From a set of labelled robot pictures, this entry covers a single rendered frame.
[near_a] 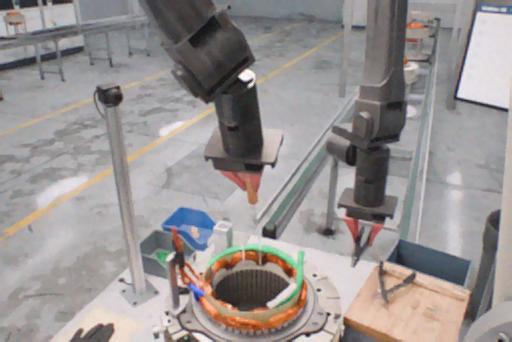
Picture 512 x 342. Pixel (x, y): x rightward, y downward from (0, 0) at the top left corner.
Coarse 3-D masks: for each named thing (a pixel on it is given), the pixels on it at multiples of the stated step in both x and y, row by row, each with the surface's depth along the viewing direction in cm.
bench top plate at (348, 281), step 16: (256, 240) 148; (272, 240) 148; (304, 256) 139; (320, 256) 139; (336, 256) 139; (128, 272) 132; (336, 272) 132; (352, 272) 132; (368, 272) 132; (112, 288) 125; (160, 288) 125; (352, 288) 125; (96, 304) 119; (112, 304) 119; (128, 304) 119; (144, 304) 119; (160, 304) 119; (144, 320) 113; (144, 336) 108; (160, 336) 108
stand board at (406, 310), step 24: (384, 264) 90; (408, 288) 83; (456, 288) 83; (360, 312) 77; (384, 312) 77; (408, 312) 77; (456, 312) 77; (384, 336) 73; (408, 336) 72; (432, 336) 72; (456, 336) 72
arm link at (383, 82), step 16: (368, 0) 66; (384, 0) 63; (400, 0) 63; (368, 16) 66; (384, 16) 64; (400, 16) 64; (368, 32) 67; (384, 32) 64; (400, 32) 65; (368, 48) 68; (384, 48) 65; (400, 48) 66; (368, 64) 68; (384, 64) 65; (400, 64) 66; (368, 80) 68; (384, 80) 66; (400, 80) 67; (368, 96) 68; (384, 96) 66; (400, 96) 68; (368, 112) 69; (384, 112) 67; (400, 112) 70; (384, 128) 68; (400, 128) 71
